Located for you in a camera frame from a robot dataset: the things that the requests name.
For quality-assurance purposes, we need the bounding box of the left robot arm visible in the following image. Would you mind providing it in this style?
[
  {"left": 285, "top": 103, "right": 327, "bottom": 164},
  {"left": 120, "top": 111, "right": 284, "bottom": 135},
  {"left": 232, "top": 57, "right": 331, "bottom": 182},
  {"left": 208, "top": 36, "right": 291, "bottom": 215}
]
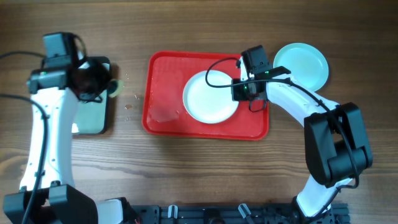
[{"left": 3, "top": 32, "right": 142, "bottom": 223}]

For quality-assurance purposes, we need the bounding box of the red plastic tray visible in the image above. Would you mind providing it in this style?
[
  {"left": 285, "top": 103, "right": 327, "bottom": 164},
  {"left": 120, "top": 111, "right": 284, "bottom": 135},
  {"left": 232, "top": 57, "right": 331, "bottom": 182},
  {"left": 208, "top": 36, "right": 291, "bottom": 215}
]
[{"left": 142, "top": 51, "right": 269, "bottom": 141}]

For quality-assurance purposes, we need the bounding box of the green yellow sponge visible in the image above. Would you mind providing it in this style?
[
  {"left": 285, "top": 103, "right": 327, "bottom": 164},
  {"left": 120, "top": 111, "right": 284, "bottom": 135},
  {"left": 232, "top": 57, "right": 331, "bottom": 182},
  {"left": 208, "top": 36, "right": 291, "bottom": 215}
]
[{"left": 107, "top": 79, "right": 124, "bottom": 98}]

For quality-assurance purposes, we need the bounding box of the black water tray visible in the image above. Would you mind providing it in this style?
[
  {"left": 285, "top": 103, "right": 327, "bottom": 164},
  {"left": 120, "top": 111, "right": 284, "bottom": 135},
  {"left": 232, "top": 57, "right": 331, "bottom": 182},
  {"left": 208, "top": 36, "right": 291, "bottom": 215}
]
[{"left": 72, "top": 56, "right": 109, "bottom": 135}]

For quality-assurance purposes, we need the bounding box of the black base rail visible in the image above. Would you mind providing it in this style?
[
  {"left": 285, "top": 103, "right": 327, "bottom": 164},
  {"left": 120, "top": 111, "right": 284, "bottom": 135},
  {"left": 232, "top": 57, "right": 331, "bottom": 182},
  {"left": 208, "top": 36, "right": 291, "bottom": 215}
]
[{"left": 130, "top": 203, "right": 351, "bottom": 224}]

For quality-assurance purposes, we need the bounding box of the white plate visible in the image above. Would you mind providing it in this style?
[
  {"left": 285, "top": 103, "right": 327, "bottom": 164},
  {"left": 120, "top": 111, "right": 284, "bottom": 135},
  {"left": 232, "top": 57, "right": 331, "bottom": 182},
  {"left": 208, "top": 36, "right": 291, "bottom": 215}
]
[{"left": 182, "top": 70, "right": 239, "bottom": 124}]

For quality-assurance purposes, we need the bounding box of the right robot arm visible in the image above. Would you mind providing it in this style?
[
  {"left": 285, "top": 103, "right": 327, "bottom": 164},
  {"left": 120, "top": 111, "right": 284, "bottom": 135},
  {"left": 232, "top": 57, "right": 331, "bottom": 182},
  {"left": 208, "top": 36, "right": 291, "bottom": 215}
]
[{"left": 232, "top": 45, "right": 373, "bottom": 223}]

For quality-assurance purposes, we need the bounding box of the light blue plate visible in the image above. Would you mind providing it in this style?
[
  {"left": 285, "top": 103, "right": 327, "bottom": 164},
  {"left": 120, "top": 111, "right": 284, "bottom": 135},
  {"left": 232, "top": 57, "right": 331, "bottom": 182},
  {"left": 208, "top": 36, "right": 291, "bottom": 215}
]
[{"left": 273, "top": 43, "right": 330, "bottom": 91}]

